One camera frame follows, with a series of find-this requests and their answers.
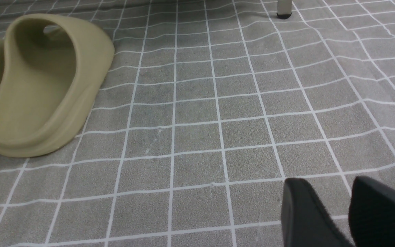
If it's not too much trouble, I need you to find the grey checked floor cloth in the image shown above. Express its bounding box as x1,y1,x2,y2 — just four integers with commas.
0,0,395,247

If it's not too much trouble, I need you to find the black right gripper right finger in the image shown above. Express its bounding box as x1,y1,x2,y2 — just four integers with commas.
348,176,395,247

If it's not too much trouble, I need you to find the metal shoe rack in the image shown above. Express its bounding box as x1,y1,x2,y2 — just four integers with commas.
276,0,293,19

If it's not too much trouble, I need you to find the olive green slipper right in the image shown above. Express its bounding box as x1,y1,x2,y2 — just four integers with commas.
0,13,115,158

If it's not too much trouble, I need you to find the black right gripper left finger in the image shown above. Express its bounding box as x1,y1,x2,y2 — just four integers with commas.
281,178,353,247

